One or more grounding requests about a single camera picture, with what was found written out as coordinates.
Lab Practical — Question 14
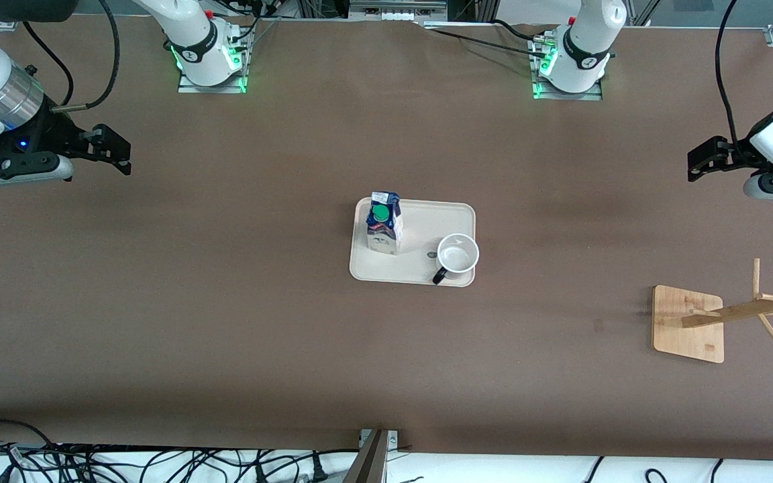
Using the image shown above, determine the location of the white mug black handle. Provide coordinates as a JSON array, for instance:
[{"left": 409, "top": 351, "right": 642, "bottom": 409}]
[{"left": 432, "top": 233, "right": 480, "bottom": 285}]

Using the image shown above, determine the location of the blue milk carton green cap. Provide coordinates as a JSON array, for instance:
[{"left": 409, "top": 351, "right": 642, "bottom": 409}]
[{"left": 366, "top": 191, "right": 404, "bottom": 256}]

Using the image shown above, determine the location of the wooden cup rack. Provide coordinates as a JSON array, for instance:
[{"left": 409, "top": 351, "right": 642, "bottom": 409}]
[{"left": 652, "top": 258, "right": 773, "bottom": 364}]

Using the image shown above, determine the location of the beige plastic rabbit tray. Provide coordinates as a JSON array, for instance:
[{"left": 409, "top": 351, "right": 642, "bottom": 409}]
[{"left": 349, "top": 197, "right": 477, "bottom": 288}]

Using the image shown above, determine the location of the grey power strip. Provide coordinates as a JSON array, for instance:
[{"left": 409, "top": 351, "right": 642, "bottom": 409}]
[{"left": 349, "top": 0, "right": 449, "bottom": 22}]

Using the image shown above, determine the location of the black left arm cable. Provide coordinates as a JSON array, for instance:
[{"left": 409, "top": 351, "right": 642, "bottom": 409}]
[{"left": 715, "top": 0, "right": 744, "bottom": 146}]

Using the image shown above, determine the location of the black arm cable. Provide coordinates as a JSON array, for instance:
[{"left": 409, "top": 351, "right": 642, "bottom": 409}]
[
  {"left": 715, "top": 0, "right": 744, "bottom": 146},
  {"left": 21, "top": 0, "right": 121, "bottom": 112}
]

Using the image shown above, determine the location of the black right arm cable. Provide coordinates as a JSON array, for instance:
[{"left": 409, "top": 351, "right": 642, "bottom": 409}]
[{"left": 21, "top": 0, "right": 121, "bottom": 112}]

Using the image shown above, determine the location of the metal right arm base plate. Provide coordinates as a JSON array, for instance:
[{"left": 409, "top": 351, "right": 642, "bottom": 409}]
[{"left": 176, "top": 23, "right": 250, "bottom": 94}]

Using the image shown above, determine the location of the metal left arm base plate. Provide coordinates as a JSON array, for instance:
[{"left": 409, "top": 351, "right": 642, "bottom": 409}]
[{"left": 530, "top": 34, "right": 605, "bottom": 102}]

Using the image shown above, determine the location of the black cable across table edge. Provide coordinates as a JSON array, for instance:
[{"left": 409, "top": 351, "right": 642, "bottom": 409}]
[{"left": 425, "top": 19, "right": 552, "bottom": 60}]

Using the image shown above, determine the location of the black floor cable bundle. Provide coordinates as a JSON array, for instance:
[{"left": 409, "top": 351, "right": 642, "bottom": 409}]
[{"left": 0, "top": 419, "right": 360, "bottom": 483}]

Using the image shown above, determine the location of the grey metal frame bracket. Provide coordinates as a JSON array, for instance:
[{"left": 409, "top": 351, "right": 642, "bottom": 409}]
[{"left": 342, "top": 428, "right": 401, "bottom": 483}]

